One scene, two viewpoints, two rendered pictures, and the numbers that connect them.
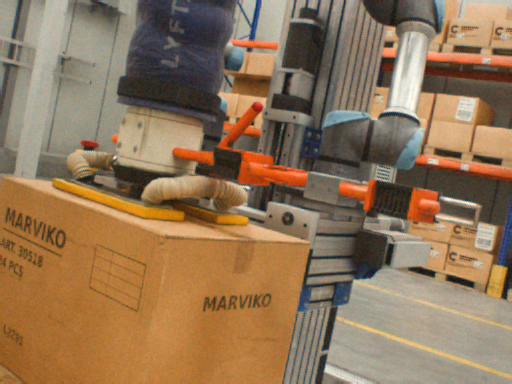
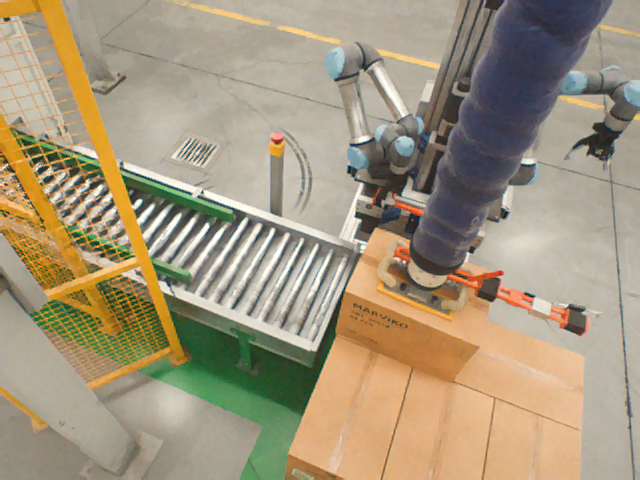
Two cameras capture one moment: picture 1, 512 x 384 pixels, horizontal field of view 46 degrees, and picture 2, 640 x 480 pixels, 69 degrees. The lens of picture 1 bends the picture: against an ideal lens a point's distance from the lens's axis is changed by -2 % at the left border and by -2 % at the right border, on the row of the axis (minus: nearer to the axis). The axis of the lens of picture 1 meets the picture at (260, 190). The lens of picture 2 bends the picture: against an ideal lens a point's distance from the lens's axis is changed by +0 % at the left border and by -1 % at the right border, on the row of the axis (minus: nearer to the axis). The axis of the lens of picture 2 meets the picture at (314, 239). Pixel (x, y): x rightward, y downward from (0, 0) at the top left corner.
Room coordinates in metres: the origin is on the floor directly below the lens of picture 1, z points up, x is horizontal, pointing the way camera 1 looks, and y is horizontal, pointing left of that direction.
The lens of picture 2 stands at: (0.43, 1.13, 2.67)
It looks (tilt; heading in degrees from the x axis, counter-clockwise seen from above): 52 degrees down; 339
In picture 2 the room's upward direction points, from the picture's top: 7 degrees clockwise
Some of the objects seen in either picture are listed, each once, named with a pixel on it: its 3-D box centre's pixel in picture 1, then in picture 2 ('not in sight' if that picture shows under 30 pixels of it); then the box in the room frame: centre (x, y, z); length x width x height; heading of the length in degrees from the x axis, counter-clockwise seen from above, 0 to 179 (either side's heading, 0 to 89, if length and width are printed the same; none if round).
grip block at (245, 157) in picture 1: (241, 166); (488, 287); (1.19, 0.05, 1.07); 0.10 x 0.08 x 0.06; 139
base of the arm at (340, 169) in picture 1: (335, 176); not in sight; (1.68, -0.19, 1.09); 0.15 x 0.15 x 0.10
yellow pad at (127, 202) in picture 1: (115, 191); (417, 294); (1.28, 0.30, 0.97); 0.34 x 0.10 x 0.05; 49
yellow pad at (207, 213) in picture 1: (182, 198); not in sight; (1.43, 0.17, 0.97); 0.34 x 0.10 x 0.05; 49
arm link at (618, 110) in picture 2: not in sight; (630, 100); (1.37, -0.28, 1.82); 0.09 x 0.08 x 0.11; 171
